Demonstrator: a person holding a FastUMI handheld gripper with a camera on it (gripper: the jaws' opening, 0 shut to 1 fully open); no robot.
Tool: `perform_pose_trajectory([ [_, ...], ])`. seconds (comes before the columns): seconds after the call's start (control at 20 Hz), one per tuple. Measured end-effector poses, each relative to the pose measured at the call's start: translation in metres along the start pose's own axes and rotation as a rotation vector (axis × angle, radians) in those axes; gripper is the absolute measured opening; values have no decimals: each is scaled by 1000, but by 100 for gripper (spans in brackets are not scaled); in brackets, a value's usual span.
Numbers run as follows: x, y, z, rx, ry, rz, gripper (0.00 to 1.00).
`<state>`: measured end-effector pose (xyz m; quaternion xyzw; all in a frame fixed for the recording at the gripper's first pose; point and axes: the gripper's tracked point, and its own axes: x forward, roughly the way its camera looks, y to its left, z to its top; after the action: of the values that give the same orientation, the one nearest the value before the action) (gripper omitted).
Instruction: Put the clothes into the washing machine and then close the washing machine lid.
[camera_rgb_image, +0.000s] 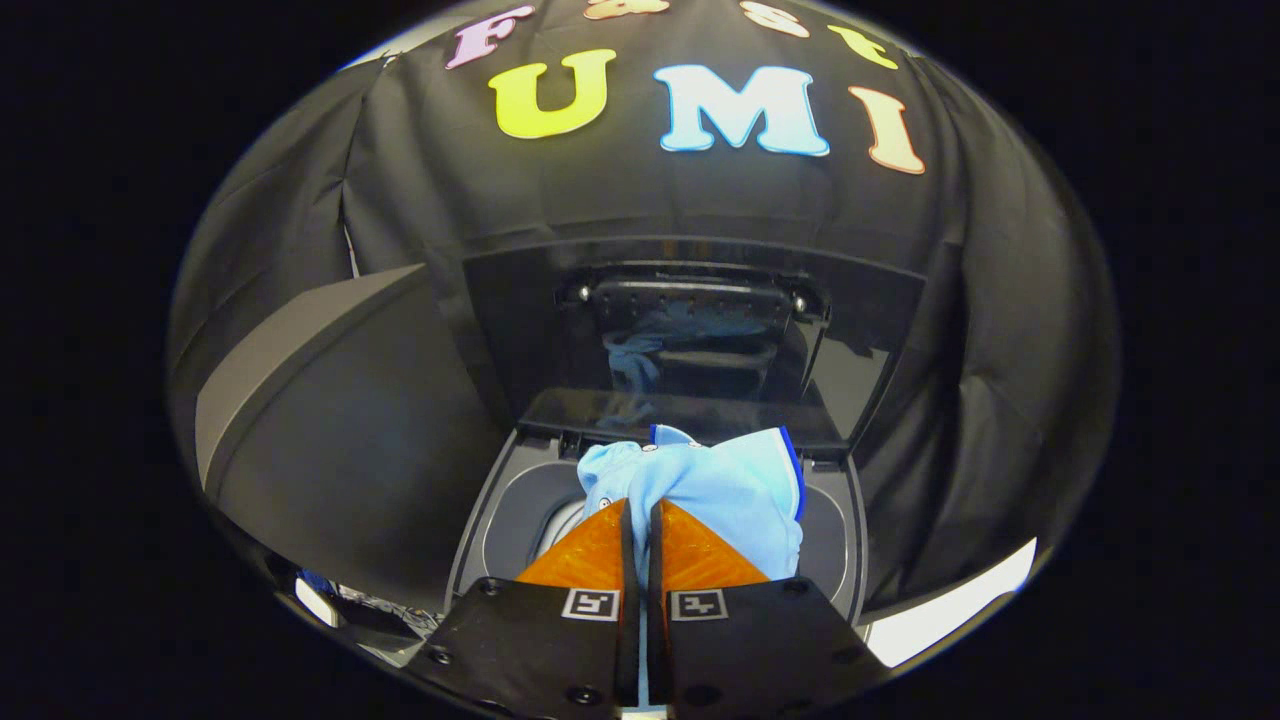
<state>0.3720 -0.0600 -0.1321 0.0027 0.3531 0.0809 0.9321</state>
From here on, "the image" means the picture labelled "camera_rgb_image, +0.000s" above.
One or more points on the grey cabinet with black top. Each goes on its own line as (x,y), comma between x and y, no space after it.
(340,440)

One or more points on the black washing machine lid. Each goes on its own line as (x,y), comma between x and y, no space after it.
(520,310)

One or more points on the black backdrop cloth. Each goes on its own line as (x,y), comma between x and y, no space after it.
(1000,350)

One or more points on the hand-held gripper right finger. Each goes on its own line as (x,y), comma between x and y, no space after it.
(750,640)

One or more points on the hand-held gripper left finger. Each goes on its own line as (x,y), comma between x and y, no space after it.
(540,640)

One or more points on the white flat board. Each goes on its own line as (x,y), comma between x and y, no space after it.
(950,610)

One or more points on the light blue polo shirt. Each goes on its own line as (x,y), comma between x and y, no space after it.
(730,490)

